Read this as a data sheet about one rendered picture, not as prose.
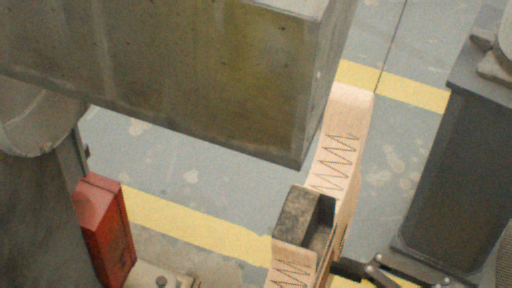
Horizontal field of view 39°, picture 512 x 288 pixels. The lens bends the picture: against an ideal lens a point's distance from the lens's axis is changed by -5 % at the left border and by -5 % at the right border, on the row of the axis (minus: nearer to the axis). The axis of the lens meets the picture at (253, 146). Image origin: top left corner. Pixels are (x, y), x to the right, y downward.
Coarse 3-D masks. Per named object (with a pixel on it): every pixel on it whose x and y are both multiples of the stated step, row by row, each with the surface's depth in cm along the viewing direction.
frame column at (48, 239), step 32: (32, 160) 108; (0, 192) 101; (32, 192) 111; (64, 192) 123; (0, 224) 104; (32, 224) 114; (64, 224) 126; (0, 256) 107; (32, 256) 117; (64, 256) 130
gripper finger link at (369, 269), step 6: (372, 264) 88; (366, 270) 88; (372, 270) 88; (378, 270) 88; (372, 276) 87; (378, 276) 87; (384, 276) 87; (372, 282) 89; (378, 282) 87; (384, 282) 87; (390, 282) 87
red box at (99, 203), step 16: (96, 176) 143; (80, 192) 140; (96, 192) 140; (112, 192) 140; (80, 208) 138; (96, 208) 138; (112, 208) 141; (80, 224) 136; (96, 224) 136; (112, 224) 143; (128, 224) 152; (96, 240) 138; (112, 240) 146; (128, 240) 155; (96, 256) 144; (112, 256) 149; (128, 256) 159; (96, 272) 151; (112, 272) 152; (128, 272) 162
